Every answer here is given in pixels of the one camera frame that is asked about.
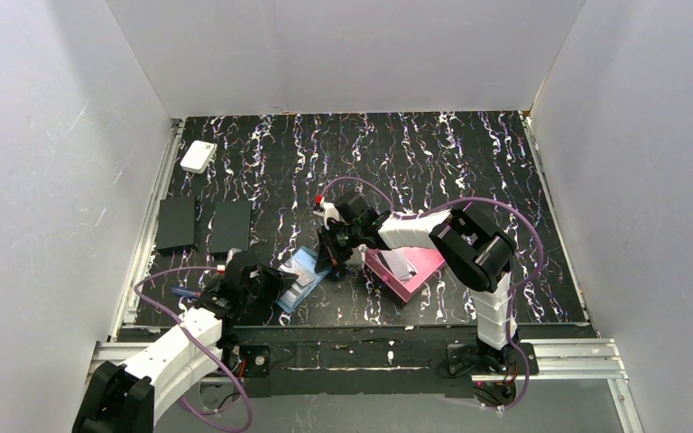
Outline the credit card with stripe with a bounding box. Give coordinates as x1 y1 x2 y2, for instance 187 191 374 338
281 259 319 293

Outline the blue card holder wallet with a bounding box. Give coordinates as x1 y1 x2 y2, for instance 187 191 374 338
276 246 331 314

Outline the pink plastic box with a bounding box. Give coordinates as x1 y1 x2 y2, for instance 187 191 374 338
364 247 446 304

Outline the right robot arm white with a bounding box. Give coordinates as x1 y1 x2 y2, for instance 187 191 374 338
313 191 517 350

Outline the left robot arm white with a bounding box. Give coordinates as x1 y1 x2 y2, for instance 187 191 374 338
71 252 302 432

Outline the credit card in pink box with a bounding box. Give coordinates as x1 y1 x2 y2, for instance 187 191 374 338
377 249 417 282

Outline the blue red pen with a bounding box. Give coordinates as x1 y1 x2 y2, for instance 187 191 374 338
171 287 202 299

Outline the black box near left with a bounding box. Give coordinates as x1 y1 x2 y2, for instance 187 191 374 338
208 200 254 255

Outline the black box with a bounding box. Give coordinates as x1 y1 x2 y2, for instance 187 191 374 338
208 200 254 255
154 196 198 254

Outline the black box far left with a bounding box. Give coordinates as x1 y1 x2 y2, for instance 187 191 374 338
154 196 198 254

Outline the white small device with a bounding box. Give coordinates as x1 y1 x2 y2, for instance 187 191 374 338
180 140 217 174

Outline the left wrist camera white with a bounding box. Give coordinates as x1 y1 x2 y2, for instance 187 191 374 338
216 248 241 274

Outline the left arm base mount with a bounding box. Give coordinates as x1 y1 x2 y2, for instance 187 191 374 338
210 343 271 413

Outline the aluminium frame rail left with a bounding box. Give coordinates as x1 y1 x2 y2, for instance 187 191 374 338
106 118 185 342

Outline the aluminium frame rail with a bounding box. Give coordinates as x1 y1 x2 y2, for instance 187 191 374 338
90 338 647 433
106 118 185 342

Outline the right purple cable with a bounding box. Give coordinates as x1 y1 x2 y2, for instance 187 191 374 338
319 176 545 410

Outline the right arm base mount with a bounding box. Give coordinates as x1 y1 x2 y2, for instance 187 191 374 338
437 342 540 414

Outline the aluminium frame rail front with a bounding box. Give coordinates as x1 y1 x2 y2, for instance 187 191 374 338
90 338 647 433

